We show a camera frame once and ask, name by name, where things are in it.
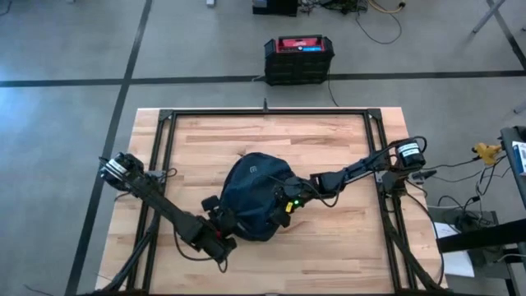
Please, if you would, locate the thin black cable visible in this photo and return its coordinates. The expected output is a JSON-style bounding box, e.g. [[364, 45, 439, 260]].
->
[[425, 158, 478, 170], [431, 166, 513, 184]]

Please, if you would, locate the tangled cable bundle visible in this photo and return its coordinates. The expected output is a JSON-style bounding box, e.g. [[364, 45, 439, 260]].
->
[[299, 0, 369, 13]]

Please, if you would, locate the black floor cable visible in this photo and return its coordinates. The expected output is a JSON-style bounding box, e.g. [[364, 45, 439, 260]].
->
[[355, 11, 403, 45]]

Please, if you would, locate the yellow cable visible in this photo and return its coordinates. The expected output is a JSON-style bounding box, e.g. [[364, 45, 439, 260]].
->
[[367, 0, 407, 14]]

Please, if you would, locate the navy blue backpack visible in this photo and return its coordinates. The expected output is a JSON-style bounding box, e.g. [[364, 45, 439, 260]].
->
[[219, 151, 297, 243]]

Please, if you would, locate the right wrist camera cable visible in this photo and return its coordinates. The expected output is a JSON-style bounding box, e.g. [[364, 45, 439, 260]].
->
[[306, 180, 343, 209]]

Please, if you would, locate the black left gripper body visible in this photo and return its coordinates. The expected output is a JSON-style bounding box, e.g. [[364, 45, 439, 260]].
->
[[205, 213, 238, 247]]

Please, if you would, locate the red black power station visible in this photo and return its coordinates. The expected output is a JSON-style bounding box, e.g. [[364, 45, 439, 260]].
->
[[263, 35, 335, 86]]

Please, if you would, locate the black box on floor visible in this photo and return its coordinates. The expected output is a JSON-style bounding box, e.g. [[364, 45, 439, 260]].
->
[[252, 0, 299, 17]]

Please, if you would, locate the black power cable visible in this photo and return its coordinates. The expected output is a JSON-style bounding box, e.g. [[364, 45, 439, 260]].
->
[[326, 69, 340, 108]]

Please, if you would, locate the blue white box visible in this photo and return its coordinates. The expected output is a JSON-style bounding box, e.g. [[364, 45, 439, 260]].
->
[[511, 141, 526, 176]]

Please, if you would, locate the black aluminium table frame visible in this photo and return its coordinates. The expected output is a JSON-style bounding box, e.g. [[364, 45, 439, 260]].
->
[[88, 107, 449, 296]]

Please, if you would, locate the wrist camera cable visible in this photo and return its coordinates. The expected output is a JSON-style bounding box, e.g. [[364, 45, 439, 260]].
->
[[172, 225, 229, 275], [306, 180, 343, 209]]

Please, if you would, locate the white paper sheet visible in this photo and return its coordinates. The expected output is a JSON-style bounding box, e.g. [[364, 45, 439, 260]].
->
[[433, 221, 476, 277]]

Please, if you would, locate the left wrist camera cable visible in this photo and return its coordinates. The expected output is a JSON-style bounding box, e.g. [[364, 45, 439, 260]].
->
[[172, 225, 229, 275]]

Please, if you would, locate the yellow connector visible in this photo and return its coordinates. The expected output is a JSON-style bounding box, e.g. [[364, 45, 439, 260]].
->
[[471, 141, 503, 166]]

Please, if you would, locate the grey metal table leg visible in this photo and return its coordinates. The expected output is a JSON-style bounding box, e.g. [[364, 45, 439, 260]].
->
[[471, 0, 507, 34]]

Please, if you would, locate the grey equipment box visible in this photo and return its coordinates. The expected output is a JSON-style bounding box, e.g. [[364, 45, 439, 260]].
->
[[427, 205, 501, 268]]

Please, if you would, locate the black metal bar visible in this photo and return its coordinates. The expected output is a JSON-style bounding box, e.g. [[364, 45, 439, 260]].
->
[[437, 217, 526, 254]]

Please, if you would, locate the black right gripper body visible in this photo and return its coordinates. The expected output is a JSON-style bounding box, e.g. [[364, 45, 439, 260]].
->
[[273, 176, 317, 213]]

